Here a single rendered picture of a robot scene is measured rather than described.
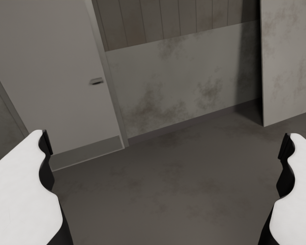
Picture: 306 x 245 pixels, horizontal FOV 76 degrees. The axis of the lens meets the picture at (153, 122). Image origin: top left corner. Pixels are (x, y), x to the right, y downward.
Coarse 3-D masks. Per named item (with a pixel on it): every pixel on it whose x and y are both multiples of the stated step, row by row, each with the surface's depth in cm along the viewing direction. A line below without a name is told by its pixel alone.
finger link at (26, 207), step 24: (24, 144) 9; (48, 144) 11; (0, 168) 8; (24, 168) 8; (48, 168) 9; (0, 192) 7; (24, 192) 7; (48, 192) 7; (0, 216) 6; (24, 216) 6; (48, 216) 6; (0, 240) 5; (24, 240) 5; (48, 240) 5
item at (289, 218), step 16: (288, 144) 10; (304, 144) 9; (288, 160) 8; (304, 160) 8; (288, 176) 8; (304, 176) 7; (288, 192) 8; (304, 192) 7; (272, 208) 6; (288, 208) 6; (304, 208) 6; (272, 224) 6; (288, 224) 6; (304, 224) 6; (272, 240) 6; (288, 240) 5; (304, 240) 5
